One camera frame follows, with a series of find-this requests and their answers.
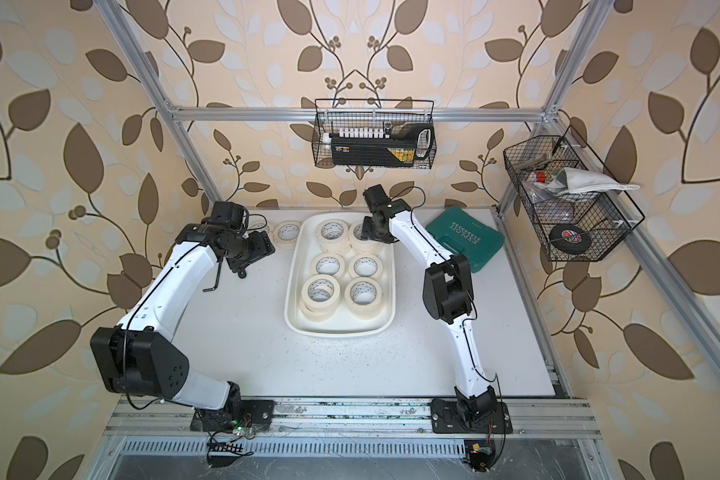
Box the masking tape roll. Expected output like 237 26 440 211
347 253 384 281
348 220 385 255
272 220 302 250
310 252 346 280
344 277 383 320
316 219 351 255

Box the white plastic storage tray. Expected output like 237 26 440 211
284 211 396 338

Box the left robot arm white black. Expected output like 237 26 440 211
90 201 275 415

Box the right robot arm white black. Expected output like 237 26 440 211
361 184 499 417

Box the masking tape stack front left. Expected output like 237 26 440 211
299 274 341 322

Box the black yellow box in basket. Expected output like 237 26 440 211
329 134 437 168

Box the black tape roll red label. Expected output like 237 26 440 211
549 224 592 256

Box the green plastic tool case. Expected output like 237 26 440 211
426 206 504 273

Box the grey folded cloth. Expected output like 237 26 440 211
544 167 640 195

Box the black wire basket back wall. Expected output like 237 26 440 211
311 97 437 168

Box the black wire basket wall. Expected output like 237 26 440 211
311 97 437 168
503 126 645 262

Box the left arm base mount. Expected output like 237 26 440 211
190 399 276 433

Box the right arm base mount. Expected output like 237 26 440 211
429 395 513 434

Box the black wire basket right wall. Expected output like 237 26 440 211
503 126 645 262

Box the aluminium front rail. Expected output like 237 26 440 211
103 395 602 440

